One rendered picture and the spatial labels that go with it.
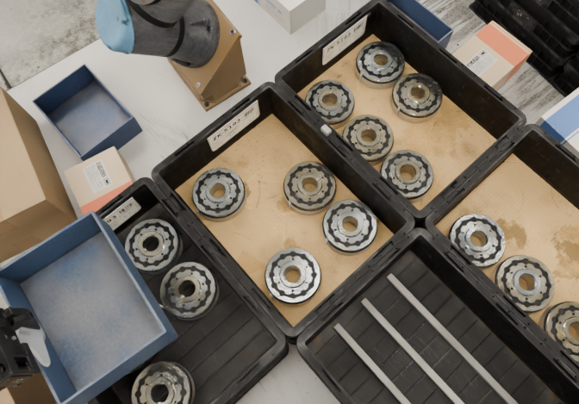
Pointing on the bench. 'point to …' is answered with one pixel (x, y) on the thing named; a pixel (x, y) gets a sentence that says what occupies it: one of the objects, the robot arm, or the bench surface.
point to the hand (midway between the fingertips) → (30, 338)
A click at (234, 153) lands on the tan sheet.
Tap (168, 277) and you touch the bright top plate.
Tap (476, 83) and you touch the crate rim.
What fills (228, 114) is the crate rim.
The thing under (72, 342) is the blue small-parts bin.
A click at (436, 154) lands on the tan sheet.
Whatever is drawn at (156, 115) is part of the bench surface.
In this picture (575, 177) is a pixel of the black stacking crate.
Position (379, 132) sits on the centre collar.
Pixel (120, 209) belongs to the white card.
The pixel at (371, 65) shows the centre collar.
